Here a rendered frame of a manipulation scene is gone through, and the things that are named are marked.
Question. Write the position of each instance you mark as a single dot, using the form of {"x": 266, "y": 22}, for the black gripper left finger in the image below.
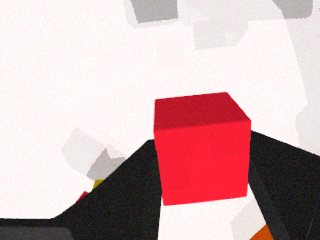
{"x": 124, "y": 206}

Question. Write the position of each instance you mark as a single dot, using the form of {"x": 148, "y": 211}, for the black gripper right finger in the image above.
{"x": 285, "y": 181}

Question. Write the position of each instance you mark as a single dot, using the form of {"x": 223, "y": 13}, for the yellow cube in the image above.
{"x": 97, "y": 182}

